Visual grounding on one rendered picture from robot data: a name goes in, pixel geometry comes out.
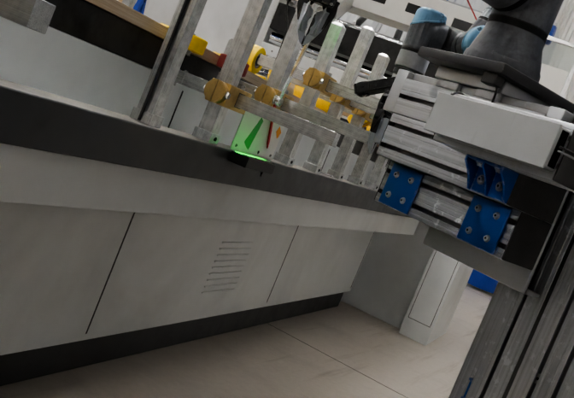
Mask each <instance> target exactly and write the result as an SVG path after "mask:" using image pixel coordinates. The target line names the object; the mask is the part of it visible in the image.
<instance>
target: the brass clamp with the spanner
mask: <svg viewBox="0 0 574 398"><path fill-rule="evenodd" d="M281 92H282V91H279V90H277V89H274V88H272V87H270V86H268V85H263V84H262V85H261V86H259V87H258V88H257V89H255V91H254V94H255V100H256V101H259V102H262V103H265V104H266V105H269V106H271V107H273V104H272V100H273V98H274V96H275V95H278V96H280V94H281ZM285 98H287V99H289V100H291V101H293V102H294V100H295V98H293V97H291V96H289V95H287V94H285V93H284V96H283V99H285Z"/></svg>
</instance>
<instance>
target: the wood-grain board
mask: <svg viewBox="0 0 574 398"><path fill-rule="evenodd" d="M85 1H86V2H88V3H91V4H93V5H95V6H97V7H98V8H100V9H103V10H105V11H107V12H109V13H110V14H112V15H115V16H117V17H119V18H121V19H122V20H125V21H127V22H129V23H131V24H133V25H134V26H137V27H139V28H141V29H143V30H145V31H146V32H149V33H151V34H153V35H155V36H157V37H158V38H161V39H163V40H164V38H165V37H166V34H167V30H168V27H166V26H163V25H162V24H161V23H159V22H157V21H155V20H152V19H151V18H149V17H148V16H146V15H143V14H141V13H139V12H138V11H137V10H135V9H132V8H130V7H128V6H127V5H125V4H123V3H121V2H119V1H117V0H85ZM191 54H192V55H194V56H197V57H199V58H201V59H203V60H204V61H207V62H209V63H211V64H213V65H215V66H216V67H217V65H216V64H217V61H218V60H219V57H220V55H218V54H216V53H214V52H213V51H211V50H209V49H207V48H206V49H205V51H204V54H203V56H199V55H197V54H195V53H192V52H191ZM241 79H243V80H245V81H247V82H249V83H250V84H252V85H255V86H257V87H259V86H261V85H262V84H263V85H266V84H267V80H265V79H263V78H261V77H259V76H258V75H256V74H254V73H251V72H250V71H248V72H247V73H246V76H245V77H241ZM288 95H289V96H291V97H293V98H295V100H294V102H297V103H299V101H300V99H301V98H299V97H296V96H295V95H293V94H291V93H289V94H288ZM314 109H315V110H317V111H320V112H321V113H324V114H327V113H326V112H325V111H323V110H321V109H319V108H317V107H315V106H314Z"/></svg>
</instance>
